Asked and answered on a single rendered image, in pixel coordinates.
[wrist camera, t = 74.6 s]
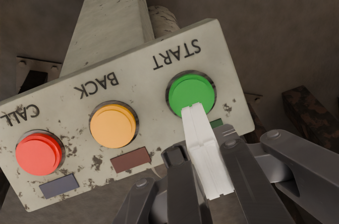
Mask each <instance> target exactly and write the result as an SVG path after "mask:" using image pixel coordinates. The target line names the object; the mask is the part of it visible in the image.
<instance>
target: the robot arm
mask: <svg viewBox="0 0 339 224"><path fill-rule="evenodd" d="M181 114H182V120H183V126H184V132H185V140H183V141H181V142H178V143H175V144H173V145H172V146H170V147H168V148H167V149H165V150H164V151H163V152H162V153H161V157H162V159H163V162H164V164H165V166H166V169H167V175H166V176H165V177H163V178H162V179H160V180H158V181H157V182H156V181H155V179H154V178H153V177H146V178H142V179H140V180H138V181H137V182H136V183H135V184H133V186H132V187H131V188H130V190H129V192H128V194H127V196H126V197H125V199H124V201H123V203H122V205H121V207H120V209H119V210H118V212H117V214H116V216H115V218H114V220H113V222H112V223H111V224H213V221H212V217H211V212H210V208H209V204H208V201H207V199H209V200H212V199H215V198H217V197H220V196H219V195H220V194H224V195H226V194H229V193H232V192H234V191H233V190H235V192H236V194H237V197H238V199H239V202H240V205H241V207H242V210H243V212H244V215H245V217H246V220H247V222H248V224H296V223H295V222H294V220H293V218H292V217H291V215H290V214H289V212H288V210H287V209H286V207H285V206H284V204H283V202H282V201H281V199H280V198H279V196H278V194H277V193H276V191H275V189H274V188H273V186H272V185H271V183H275V185H276V187H277V188H278V189H279V190H281V191H282V192H283V193H284V194H286V195H287V196H288V197H290V198H291V199H292V200H293V201H295V202H296V203H297V204H298V205H300V206H301V207H302V208H303V209H305V210H306V211H307V212H309V213H310V214H311V215H312V216H314V217H315V218H316V219H317V220H319V221H320V222H321V223H323V224H339V154H337V153H335V152H333V151H330V150H328V149H326V148H324V147H321V146H319V145H317V144H315V143H312V142H310V141H308V140H306V139H303V138H301V137H299V136H297V135H295V134H292V133H290V132H288V131H286V130H282V129H279V130H277V129H274V130H270V131H268V132H266V133H264V134H263V135H262V136H261V137H260V143H255V144H247V143H245V141H244V140H243V139H241V138H240V137H239V135H238V133H237V132H236V130H235V129H234V127H233V126H232V125H230V124H224V125H222V126H219V127H216V128H213V129H212V128H211V125H210V123H209V121H208V118H207V116H206V113H205V111H204V108H203V106H202V103H199V102H198V103H195V104H193V105H192V107H189V106H187V107H185V108H182V110H181Z"/></svg>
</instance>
